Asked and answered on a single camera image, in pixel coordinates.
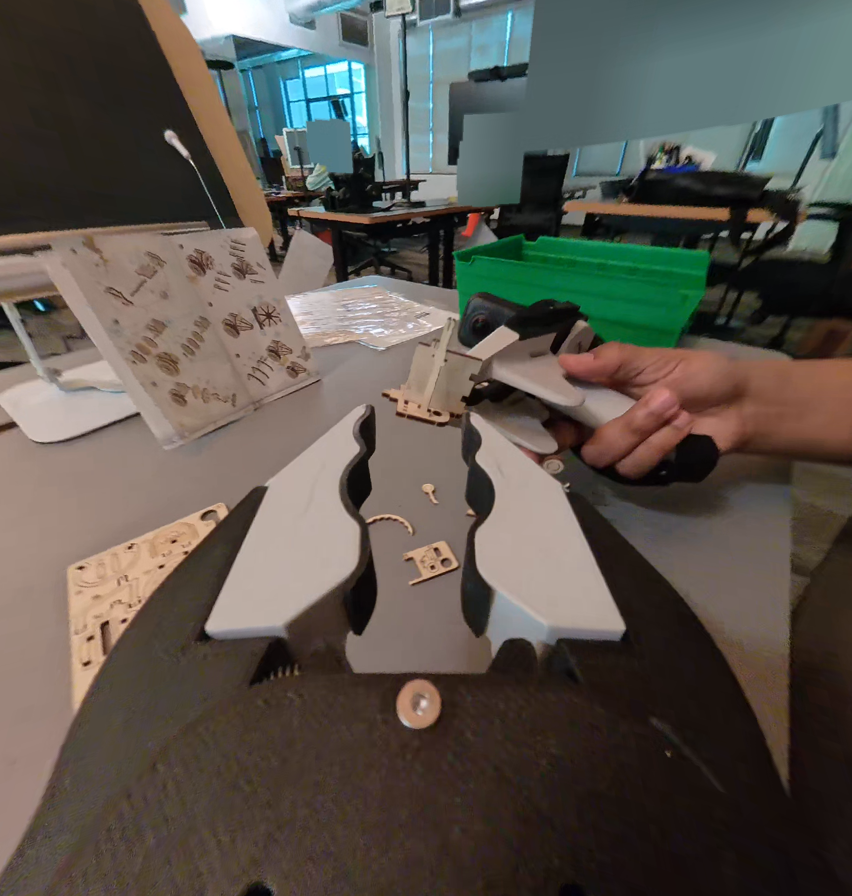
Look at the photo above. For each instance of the person's right hand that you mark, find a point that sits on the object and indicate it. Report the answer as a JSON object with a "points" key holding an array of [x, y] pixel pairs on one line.
{"points": [[699, 392]]}

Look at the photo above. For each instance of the black chair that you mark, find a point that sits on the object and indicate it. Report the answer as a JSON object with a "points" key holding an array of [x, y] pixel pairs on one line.
{"points": [[538, 196]]}

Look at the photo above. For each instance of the person's right forearm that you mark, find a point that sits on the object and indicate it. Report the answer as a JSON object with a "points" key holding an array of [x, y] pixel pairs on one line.
{"points": [[811, 406]]}

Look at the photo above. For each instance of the small round wooden piece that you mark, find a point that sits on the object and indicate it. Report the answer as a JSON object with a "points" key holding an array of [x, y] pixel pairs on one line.
{"points": [[554, 465]]}

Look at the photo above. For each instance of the person's brown clothing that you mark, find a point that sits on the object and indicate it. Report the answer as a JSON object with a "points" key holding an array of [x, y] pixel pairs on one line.
{"points": [[839, 700]]}

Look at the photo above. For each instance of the tiny key-shaped wooden piece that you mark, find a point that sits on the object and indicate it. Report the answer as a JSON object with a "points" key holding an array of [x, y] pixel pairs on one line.
{"points": [[431, 491]]}

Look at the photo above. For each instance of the white monitor stand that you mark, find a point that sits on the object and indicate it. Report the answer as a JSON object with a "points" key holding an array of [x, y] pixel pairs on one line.
{"points": [[68, 413]]}

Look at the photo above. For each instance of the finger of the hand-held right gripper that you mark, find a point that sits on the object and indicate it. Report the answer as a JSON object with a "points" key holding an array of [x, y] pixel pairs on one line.
{"points": [[531, 364], [527, 430]]}

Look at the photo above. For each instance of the white instruction booklet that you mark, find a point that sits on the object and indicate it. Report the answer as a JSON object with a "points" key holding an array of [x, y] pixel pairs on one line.
{"points": [[188, 336]]}

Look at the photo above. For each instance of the brown board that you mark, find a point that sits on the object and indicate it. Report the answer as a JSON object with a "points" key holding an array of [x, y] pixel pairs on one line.
{"points": [[216, 140]]}

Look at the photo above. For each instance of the small ribbed wooden model part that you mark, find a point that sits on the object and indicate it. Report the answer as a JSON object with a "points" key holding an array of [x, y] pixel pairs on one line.
{"points": [[433, 378]]}

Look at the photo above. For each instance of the orange cone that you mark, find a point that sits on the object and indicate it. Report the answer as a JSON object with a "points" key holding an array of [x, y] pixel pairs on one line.
{"points": [[473, 227]]}

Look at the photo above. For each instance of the background black screen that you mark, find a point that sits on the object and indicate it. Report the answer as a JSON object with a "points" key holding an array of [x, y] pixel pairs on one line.
{"points": [[482, 105]]}

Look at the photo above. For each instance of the wooden-top table black legs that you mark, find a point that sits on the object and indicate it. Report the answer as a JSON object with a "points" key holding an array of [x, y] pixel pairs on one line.
{"points": [[398, 212]]}

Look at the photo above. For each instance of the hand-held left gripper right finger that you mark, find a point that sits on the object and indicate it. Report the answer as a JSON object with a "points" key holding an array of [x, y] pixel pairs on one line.
{"points": [[538, 560]]}

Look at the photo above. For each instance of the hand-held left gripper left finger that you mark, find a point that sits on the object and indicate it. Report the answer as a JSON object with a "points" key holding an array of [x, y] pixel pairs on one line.
{"points": [[293, 546]]}

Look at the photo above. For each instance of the curved toothed wooden piece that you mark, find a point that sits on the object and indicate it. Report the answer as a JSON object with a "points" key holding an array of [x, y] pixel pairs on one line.
{"points": [[391, 517]]}

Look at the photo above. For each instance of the clear sleeve with paper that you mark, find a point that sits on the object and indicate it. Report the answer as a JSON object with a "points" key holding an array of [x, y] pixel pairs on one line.
{"points": [[370, 315]]}

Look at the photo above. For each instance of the green plastic bin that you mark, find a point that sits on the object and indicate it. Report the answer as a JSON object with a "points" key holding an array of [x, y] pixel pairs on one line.
{"points": [[608, 280]]}

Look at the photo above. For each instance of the flat wooden piece with holes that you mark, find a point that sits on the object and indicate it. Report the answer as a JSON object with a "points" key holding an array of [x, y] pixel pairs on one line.
{"points": [[433, 560]]}

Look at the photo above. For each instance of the hanging white sign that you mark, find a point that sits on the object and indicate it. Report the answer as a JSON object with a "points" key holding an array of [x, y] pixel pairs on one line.
{"points": [[398, 7]]}

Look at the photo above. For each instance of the wooden sheet with wheel parts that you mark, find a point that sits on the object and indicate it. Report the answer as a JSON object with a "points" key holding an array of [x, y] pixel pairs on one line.
{"points": [[117, 581]]}

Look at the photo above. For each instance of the black light stand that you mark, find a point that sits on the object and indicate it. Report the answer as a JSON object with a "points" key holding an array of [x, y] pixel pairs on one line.
{"points": [[404, 91]]}

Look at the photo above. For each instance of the black monitor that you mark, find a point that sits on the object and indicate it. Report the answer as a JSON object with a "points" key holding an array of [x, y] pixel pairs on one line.
{"points": [[61, 105]]}

